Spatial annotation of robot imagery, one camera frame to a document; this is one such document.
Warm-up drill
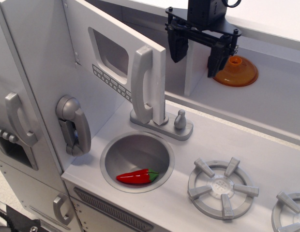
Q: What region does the grey oven vent panel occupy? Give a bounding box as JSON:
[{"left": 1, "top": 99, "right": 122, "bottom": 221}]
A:
[{"left": 74, "top": 188, "right": 153, "bottom": 232}]

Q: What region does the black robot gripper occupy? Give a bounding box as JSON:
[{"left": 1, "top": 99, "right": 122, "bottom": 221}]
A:
[{"left": 165, "top": 0, "right": 241, "bottom": 77}]

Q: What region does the silver stove burner at edge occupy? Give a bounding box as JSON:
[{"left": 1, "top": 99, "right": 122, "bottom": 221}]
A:
[{"left": 271, "top": 191, "right": 300, "bottom": 232}]

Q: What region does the silver toy faucet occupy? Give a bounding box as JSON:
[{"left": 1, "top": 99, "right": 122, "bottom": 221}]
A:
[{"left": 130, "top": 109, "right": 194, "bottom": 141}]

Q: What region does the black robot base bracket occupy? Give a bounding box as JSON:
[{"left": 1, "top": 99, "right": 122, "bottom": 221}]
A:
[{"left": 0, "top": 201, "right": 46, "bottom": 232}]

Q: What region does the white microwave door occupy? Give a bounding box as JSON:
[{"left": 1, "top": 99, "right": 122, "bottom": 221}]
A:
[{"left": 64, "top": 0, "right": 166, "bottom": 125}]

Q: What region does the silver upper fridge handle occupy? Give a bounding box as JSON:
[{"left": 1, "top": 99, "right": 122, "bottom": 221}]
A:
[{"left": 5, "top": 92, "right": 37, "bottom": 147}]

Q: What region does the round silver sink basin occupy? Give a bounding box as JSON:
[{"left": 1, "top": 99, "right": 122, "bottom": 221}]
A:
[{"left": 100, "top": 131, "right": 175, "bottom": 193}]

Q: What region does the silver fridge handle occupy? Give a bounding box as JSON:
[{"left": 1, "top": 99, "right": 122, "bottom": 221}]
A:
[
  {"left": 53, "top": 194, "right": 73, "bottom": 226},
  {"left": 5, "top": 92, "right": 37, "bottom": 147}
]

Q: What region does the silver toy telephone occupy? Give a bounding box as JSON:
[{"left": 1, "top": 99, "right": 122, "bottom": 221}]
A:
[{"left": 56, "top": 95, "right": 91, "bottom": 157}]

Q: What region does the orange plastic strainer lid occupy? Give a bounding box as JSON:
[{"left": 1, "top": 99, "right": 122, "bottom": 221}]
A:
[{"left": 213, "top": 56, "right": 258, "bottom": 87}]

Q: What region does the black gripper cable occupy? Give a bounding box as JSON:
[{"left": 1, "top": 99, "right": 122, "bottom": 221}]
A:
[{"left": 221, "top": 0, "right": 242, "bottom": 8}]

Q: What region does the grey ice dispenser panel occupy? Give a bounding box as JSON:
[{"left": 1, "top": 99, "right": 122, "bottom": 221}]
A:
[{"left": 0, "top": 128, "right": 38, "bottom": 171}]

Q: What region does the silver lower fridge handle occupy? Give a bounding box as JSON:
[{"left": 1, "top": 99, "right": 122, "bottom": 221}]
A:
[{"left": 53, "top": 194, "right": 73, "bottom": 226}]

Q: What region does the red toy chili pepper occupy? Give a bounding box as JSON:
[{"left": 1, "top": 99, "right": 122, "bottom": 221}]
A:
[{"left": 116, "top": 169, "right": 159, "bottom": 184}]

